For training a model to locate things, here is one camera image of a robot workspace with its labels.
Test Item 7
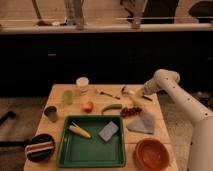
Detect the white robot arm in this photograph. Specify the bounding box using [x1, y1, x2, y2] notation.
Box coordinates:
[139, 69, 213, 171]

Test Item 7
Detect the bunch of dark grapes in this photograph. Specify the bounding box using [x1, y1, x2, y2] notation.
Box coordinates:
[120, 107, 142, 118]

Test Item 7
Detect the green chili pepper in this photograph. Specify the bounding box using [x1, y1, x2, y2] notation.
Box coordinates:
[101, 104, 123, 114]

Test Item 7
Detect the blue-grey cloth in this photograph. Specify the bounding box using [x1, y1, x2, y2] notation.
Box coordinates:
[127, 113, 155, 134]

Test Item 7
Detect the blue sponge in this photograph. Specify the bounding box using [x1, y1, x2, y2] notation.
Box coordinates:
[98, 122, 119, 142]

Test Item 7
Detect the orange fruit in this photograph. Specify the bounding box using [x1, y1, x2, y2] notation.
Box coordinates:
[83, 101, 94, 113]

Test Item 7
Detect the white cup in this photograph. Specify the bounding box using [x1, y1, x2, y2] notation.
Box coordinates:
[76, 77, 89, 93]

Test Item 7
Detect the orange bowl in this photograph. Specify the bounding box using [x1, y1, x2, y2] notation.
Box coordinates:
[135, 138, 170, 171]

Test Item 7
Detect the green plastic cup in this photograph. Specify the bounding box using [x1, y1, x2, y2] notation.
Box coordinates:
[62, 90, 73, 105]

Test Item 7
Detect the corn cob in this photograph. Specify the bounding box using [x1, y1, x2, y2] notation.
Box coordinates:
[69, 123, 91, 139]

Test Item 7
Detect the green plastic tray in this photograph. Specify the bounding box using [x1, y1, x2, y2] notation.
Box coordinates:
[57, 115, 126, 168]

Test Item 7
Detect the metal cup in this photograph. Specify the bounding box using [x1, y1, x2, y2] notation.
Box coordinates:
[44, 106, 58, 122]

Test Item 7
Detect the striped dark round plate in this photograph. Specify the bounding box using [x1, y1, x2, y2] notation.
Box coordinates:
[25, 134, 55, 163]

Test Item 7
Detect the black object on floor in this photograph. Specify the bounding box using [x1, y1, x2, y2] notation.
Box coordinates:
[0, 111, 16, 126]

